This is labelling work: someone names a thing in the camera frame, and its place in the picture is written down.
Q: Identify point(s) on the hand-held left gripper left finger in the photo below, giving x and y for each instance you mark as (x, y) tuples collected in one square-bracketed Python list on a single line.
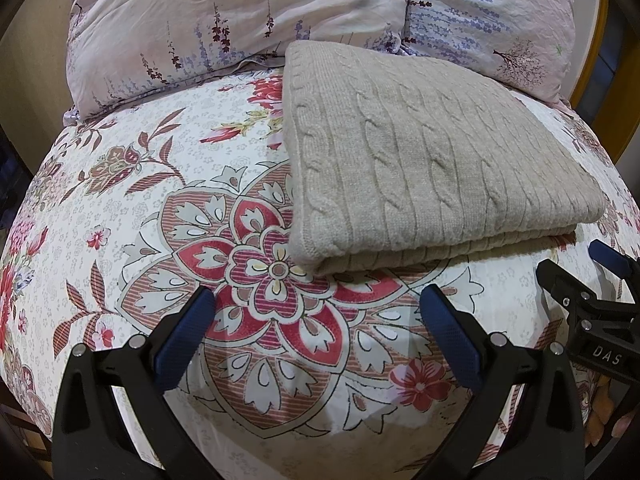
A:
[(185, 335)]

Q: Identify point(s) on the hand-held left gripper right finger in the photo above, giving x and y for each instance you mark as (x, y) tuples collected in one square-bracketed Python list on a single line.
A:
[(450, 332)]

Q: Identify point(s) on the white floral bedsheet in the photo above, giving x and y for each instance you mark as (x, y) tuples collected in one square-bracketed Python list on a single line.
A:
[(150, 210)]

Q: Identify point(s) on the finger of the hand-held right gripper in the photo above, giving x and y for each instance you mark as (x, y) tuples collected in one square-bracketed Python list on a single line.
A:
[(565, 285), (612, 260)]

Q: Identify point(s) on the pink lavender print pillow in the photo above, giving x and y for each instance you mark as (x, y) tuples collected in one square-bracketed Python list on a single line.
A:
[(225, 10), (490, 15)]

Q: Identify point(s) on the wooden bed frame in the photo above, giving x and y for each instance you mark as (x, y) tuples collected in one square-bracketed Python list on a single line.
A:
[(592, 45)]

